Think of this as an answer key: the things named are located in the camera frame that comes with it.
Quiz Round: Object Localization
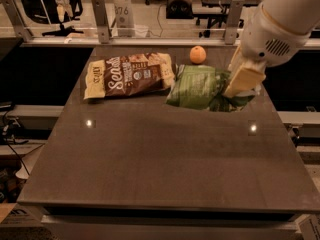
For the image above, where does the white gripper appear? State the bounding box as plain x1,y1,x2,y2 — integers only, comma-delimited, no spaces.
223,5,310,98

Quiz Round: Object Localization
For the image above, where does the green jalapeno chip bag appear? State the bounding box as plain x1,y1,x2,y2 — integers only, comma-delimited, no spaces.
166,65,256,112

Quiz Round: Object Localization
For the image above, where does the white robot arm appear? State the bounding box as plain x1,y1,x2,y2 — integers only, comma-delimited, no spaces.
224,0,320,98

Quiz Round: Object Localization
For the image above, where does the brown and yellow chip bag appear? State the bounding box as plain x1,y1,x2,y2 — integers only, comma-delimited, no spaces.
84,52,176,99

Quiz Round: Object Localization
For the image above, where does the orange fruit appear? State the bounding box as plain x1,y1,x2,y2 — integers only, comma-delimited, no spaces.
189,46,206,64

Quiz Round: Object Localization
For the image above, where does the black desk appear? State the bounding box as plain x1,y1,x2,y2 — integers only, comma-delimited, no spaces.
194,0,260,38

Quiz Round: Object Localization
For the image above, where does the black box with speakers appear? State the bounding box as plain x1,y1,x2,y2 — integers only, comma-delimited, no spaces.
166,0,193,19

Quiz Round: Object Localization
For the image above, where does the white numbered pillar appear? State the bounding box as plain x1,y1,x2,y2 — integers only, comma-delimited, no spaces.
113,0,135,37

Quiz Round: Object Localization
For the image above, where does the right metal bracket post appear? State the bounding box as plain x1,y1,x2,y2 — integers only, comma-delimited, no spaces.
224,0,244,45

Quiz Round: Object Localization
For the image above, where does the metal bracket post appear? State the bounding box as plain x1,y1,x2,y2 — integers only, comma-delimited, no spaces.
224,0,244,45
92,0,110,44
0,0,33,42

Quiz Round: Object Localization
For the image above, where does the middle metal bracket post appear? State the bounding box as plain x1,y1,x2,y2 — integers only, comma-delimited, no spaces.
92,0,110,44

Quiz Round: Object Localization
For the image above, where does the metal rail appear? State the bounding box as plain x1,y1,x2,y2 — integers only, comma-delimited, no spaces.
19,37,320,50

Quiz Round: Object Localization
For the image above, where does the black cable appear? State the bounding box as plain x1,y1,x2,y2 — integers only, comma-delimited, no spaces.
1,110,32,178

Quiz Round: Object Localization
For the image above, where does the left metal bracket post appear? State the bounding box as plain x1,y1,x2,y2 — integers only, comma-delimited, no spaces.
0,0,33,42

